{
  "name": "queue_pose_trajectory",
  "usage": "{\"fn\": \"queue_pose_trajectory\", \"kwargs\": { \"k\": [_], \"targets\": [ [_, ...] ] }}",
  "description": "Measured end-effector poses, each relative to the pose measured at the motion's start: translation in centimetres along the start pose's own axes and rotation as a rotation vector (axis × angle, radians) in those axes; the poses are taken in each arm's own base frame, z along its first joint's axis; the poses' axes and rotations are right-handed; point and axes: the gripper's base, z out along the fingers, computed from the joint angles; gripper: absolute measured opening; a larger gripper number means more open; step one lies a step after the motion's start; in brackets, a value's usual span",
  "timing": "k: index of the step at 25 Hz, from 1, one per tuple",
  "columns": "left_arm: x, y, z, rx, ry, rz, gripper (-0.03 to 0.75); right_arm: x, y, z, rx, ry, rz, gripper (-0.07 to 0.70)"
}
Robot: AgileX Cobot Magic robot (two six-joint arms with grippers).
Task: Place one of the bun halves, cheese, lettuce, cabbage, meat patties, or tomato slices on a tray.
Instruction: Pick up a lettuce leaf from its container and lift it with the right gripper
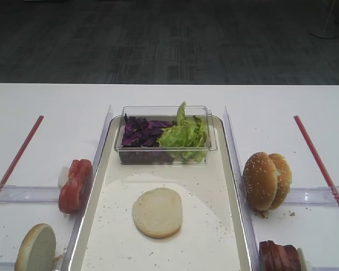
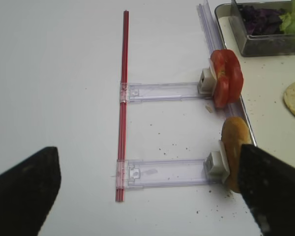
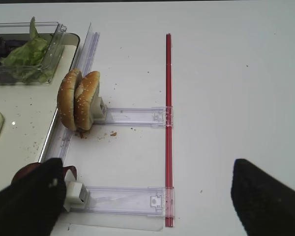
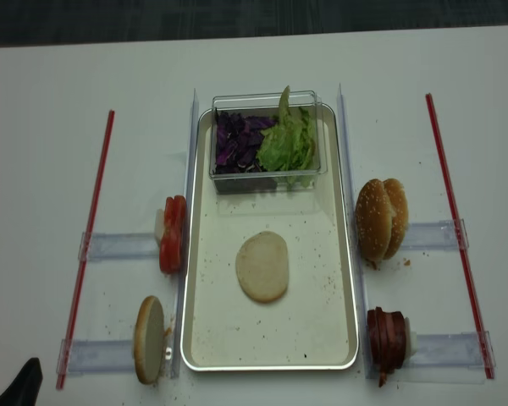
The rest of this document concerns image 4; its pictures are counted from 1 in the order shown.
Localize white tomato stack pusher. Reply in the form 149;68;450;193
154;209;165;246

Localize clear rail left of tray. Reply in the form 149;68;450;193
168;90;199;379

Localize clear sesame bun track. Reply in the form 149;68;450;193
400;219;469;250

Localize clear patty track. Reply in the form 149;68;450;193
400;332;496;384

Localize bun bottom slice on tray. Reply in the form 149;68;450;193
235;231;290;303

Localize left red straw rail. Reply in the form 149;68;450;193
56;110;115;391

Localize white patty stack pusher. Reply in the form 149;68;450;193
404;317;418;364

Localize right red straw rail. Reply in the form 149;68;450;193
425;93;495;380

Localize upright bun slice left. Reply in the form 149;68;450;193
133;295;164;385

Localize purple cabbage pieces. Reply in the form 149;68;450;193
214;110;278;174

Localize red straw rail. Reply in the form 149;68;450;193
425;93;495;380
56;110;115;391

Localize red tomato slices stack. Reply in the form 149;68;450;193
159;195;186;274

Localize sesame bun rear half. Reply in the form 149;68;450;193
384;178;409;260

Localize clear bun slice track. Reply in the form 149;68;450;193
56;339;135;376

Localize green lettuce pile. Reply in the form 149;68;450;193
257;85;315;172

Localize brown meat patties stack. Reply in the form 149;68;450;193
367;307;409;387

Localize clear tomato track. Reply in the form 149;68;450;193
78;233;159;261

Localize clear rail right of tray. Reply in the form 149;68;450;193
337;84;378;381

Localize clear plastic salad box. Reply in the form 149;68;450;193
208;90;327;194

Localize silver metal tray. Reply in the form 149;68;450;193
181;107;359;371

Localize clear rail of tray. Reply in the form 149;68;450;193
337;84;378;381
168;90;199;379

